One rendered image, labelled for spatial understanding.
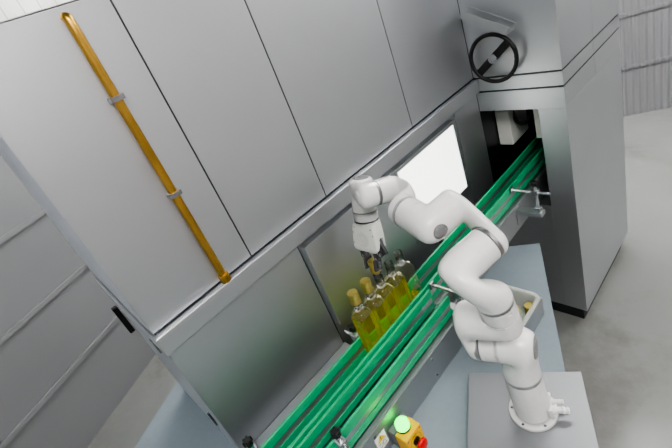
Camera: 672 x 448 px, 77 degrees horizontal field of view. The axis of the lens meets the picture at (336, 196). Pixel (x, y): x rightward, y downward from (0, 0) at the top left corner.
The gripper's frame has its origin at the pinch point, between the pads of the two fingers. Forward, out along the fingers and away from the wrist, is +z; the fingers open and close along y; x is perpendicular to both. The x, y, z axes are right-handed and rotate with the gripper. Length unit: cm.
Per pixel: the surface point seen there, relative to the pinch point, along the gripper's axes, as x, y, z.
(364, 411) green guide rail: -24.9, 13.4, 31.9
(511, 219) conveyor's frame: 81, 7, 14
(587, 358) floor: 108, 29, 94
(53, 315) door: -73, -217, 58
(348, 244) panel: 1.5, -12.0, -3.4
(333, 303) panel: -9.3, -12.1, 14.0
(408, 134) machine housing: 41, -13, -32
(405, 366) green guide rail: -5.6, 13.2, 29.7
